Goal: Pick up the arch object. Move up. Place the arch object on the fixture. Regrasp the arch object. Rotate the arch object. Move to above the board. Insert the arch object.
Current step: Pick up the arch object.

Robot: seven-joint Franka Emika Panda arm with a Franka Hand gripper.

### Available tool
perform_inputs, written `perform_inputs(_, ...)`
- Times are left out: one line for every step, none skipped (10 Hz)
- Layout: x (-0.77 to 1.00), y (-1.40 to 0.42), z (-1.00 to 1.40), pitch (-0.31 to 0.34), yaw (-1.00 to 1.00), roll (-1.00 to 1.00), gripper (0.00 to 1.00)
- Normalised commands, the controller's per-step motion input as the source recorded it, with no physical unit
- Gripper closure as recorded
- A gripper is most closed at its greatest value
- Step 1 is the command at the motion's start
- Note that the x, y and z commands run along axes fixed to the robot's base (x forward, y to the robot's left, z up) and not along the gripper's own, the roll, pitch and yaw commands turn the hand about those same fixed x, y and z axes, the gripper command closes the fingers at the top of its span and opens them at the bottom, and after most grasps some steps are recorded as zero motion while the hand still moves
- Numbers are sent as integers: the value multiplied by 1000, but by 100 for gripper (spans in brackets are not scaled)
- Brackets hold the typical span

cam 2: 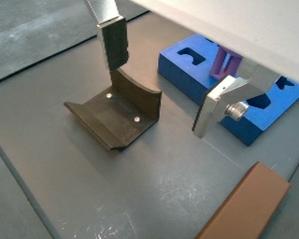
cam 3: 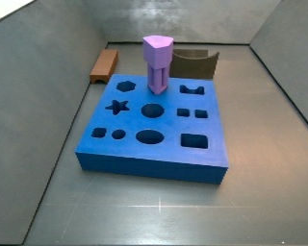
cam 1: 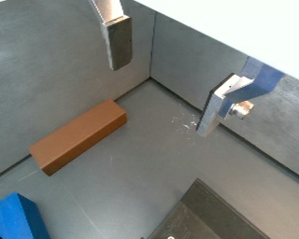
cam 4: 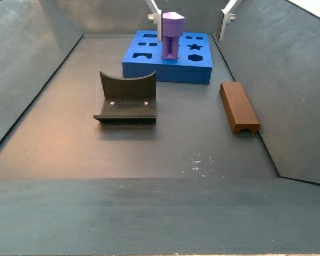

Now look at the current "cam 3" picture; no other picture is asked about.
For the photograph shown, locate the brown arch block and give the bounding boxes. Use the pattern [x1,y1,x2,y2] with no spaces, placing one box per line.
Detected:
[89,49,119,84]

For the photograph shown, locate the dark grey curved fixture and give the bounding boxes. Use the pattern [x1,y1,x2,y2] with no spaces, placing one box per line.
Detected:
[170,49,220,80]

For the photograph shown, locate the blue foam shape-sorter block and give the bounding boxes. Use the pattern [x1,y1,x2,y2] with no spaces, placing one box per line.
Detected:
[76,74,228,184]

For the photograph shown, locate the purple pentagon peg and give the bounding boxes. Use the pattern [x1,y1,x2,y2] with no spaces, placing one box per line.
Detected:
[143,36,174,94]

